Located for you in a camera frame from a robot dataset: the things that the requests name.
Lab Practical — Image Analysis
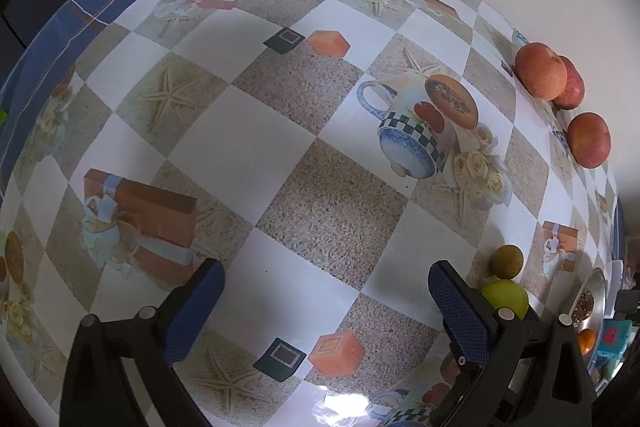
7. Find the green pear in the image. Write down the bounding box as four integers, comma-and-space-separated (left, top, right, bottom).
480, 280, 529, 319

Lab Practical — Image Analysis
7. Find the small olive round fruit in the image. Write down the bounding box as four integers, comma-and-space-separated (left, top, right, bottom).
489, 244, 524, 280

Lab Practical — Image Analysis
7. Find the small orange in bowl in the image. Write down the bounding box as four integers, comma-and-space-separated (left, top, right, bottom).
577, 329, 597, 355

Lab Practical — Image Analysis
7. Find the silver metal bowl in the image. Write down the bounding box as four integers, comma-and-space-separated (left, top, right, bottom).
568, 268, 608, 367

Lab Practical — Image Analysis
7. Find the teal toy box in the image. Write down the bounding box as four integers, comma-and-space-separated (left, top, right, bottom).
597, 319, 632, 360

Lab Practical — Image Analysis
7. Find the red apple near edge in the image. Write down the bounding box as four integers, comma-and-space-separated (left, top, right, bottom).
566, 113, 612, 169

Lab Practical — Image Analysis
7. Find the checkered printed tablecloth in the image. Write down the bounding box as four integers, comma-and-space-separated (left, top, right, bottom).
1, 0, 617, 426

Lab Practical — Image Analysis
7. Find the dark red apple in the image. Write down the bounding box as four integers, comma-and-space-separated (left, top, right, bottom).
552, 55, 585, 110

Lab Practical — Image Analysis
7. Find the pale red apple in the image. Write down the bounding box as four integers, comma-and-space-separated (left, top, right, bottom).
514, 42, 567, 101

